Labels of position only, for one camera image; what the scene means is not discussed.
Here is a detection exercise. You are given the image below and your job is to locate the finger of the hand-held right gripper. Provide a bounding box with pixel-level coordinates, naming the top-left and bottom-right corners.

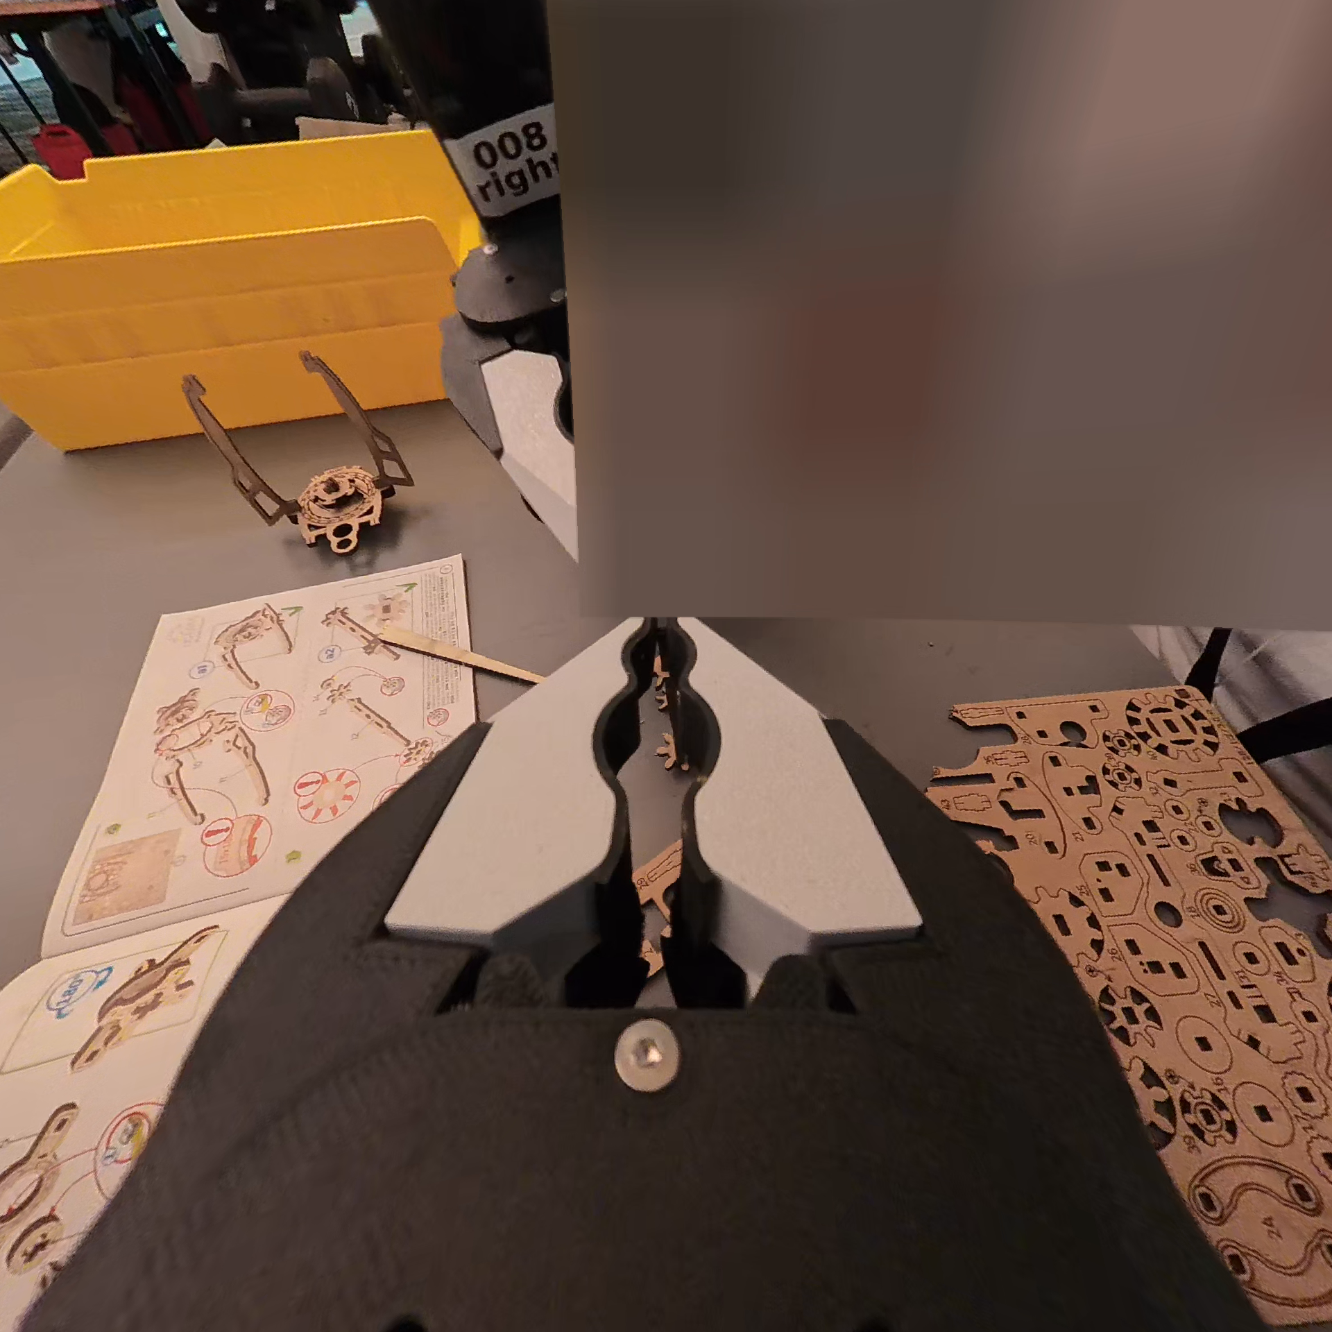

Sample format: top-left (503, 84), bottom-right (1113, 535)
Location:
top-left (478, 346), bottom-right (580, 563)

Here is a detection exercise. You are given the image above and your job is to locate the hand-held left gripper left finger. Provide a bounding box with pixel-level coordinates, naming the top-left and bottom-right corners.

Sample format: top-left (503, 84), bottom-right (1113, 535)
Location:
top-left (385, 615), bottom-right (651, 1004)

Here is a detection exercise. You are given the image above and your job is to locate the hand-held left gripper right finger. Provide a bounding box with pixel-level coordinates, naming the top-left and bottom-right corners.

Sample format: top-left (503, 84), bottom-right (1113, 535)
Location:
top-left (669, 615), bottom-right (925, 1001)

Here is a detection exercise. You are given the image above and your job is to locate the slotted wooden bar with gear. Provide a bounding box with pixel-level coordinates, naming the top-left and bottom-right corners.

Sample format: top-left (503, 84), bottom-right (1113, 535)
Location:
top-left (649, 618), bottom-right (697, 776)

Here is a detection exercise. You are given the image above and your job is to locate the partly built wooden model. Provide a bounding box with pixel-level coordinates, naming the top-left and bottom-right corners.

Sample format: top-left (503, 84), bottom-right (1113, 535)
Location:
top-left (179, 347), bottom-right (416, 553)

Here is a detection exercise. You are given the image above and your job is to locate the laser-cut wooden parts sheet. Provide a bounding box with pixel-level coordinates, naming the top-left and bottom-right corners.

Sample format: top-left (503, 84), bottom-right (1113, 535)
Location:
top-left (923, 686), bottom-right (1332, 1327)

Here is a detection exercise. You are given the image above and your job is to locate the thin wooden stick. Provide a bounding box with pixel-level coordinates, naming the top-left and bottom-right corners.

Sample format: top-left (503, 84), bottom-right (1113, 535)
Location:
top-left (389, 624), bottom-right (544, 686)

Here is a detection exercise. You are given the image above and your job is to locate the printed instruction booklet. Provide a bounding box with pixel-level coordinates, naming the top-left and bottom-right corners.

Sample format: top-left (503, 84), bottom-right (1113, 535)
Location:
top-left (0, 556), bottom-right (479, 1302)

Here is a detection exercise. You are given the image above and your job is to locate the black office chair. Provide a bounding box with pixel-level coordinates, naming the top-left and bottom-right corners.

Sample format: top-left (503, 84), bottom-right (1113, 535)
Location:
top-left (198, 0), bottom-right (417, 141)

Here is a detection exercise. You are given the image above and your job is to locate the yellow plastic bin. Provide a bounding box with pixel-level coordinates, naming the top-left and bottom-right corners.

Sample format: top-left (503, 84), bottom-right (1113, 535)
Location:
top-left (0, 127), bottom-right (485, 454)

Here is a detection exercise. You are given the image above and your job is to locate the small wooden cutout frame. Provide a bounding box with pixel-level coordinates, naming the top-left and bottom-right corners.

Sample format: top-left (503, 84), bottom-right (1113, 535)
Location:
top-left (629, 837), bottom-right (688, 979)

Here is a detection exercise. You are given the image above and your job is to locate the black strap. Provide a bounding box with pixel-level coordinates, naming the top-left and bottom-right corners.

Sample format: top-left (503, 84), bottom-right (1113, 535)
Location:
top-left (1181, 627), bottom-right (1332, 766)

